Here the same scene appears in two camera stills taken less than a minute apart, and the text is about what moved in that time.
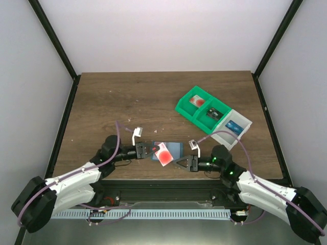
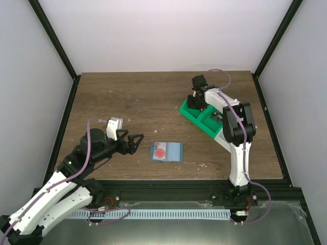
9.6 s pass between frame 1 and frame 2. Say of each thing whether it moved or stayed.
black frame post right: stayed
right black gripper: moved
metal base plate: stayed
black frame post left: stayed
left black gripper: moved
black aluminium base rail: stayed
